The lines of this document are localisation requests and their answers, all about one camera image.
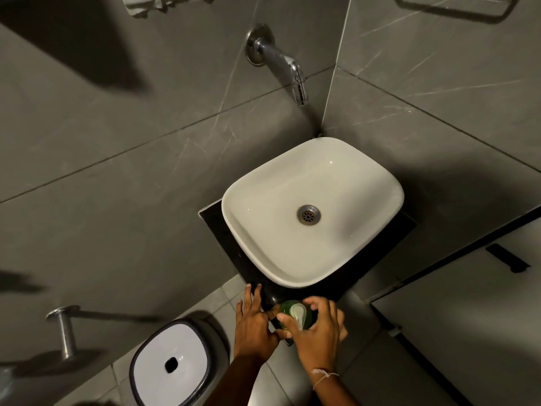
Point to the black stone sink counter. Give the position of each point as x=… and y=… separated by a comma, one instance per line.
x=224, y=245

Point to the white door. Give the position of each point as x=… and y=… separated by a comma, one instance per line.
x=465, y=334

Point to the white lidded grey trash bin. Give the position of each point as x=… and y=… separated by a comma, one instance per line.
x=169, y=363

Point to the chrome wall faucet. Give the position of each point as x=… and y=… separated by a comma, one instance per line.
x=274, y=54

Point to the person's left thumb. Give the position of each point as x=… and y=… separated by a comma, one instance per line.
x=283, y=334

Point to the person's left hand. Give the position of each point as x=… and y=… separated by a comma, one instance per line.
x=252, y=334

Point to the person's left middle finger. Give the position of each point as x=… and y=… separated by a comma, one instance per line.
x=258, y=299

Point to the white paper towel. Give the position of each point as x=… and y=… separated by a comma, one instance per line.
x=143, y=4

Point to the person's right forearm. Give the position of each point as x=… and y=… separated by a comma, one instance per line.
x=334, y=391

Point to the green soap dispenser bottle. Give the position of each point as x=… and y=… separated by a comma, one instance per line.
x=305, y=313

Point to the chrome toilet paper holder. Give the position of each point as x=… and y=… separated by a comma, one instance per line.
x=65, y=329

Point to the white ceramic sink basin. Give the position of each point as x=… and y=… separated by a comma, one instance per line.
x=338, y=185

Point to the metal sink drain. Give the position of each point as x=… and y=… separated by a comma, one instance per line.
x=308, y=215

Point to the person's right hand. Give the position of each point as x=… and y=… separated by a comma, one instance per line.
x=317, y=344

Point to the person's left forearm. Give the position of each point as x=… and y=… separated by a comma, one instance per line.
x=236, y=382

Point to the person's right thumb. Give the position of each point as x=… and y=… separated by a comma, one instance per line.
x=289, y=323

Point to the person's left little finger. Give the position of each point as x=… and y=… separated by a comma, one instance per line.
x=239, y=309

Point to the chrome towel rack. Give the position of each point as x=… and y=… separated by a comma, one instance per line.
x=456, y=12

